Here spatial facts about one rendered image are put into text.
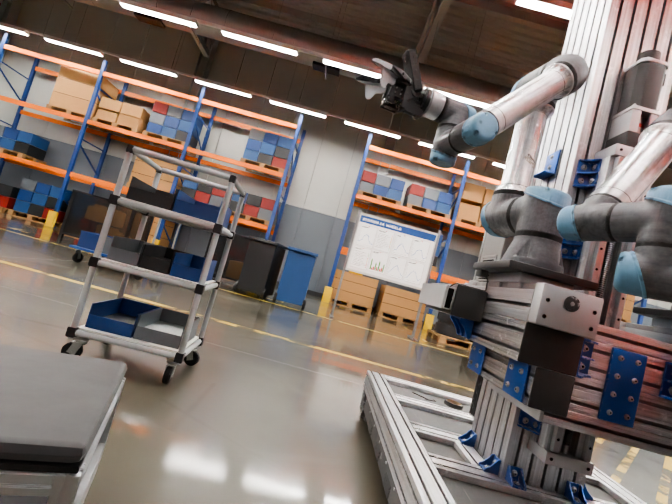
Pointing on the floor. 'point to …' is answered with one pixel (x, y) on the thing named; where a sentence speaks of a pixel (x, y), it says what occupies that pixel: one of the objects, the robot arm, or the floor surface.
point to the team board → (391, 254)
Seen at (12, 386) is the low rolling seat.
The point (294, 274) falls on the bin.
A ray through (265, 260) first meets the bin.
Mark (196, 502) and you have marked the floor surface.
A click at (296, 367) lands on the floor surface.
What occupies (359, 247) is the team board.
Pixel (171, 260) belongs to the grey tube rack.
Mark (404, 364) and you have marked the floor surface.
